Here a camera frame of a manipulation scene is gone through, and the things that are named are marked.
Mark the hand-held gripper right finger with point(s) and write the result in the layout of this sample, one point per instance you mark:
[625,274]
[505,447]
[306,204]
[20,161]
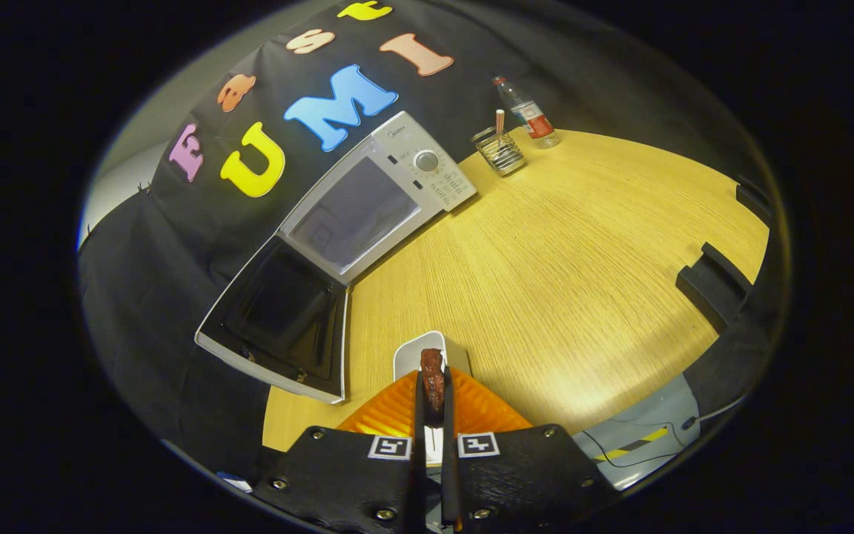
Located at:
[448,460]

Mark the brown meat piece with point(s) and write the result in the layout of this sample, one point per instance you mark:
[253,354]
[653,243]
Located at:
[433,382]

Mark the white plate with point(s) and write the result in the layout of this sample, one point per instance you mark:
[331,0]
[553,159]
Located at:
[407,352]

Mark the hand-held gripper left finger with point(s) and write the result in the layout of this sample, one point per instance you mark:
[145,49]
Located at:
[418,460]

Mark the red striped stick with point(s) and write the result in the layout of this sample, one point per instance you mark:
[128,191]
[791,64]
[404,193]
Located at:
[500,122]

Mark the white toaster oven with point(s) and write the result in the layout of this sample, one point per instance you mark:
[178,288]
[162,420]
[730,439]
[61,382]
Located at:
[353,215]

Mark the clear red label bottle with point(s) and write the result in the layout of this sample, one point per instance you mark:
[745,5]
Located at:
[534,119]

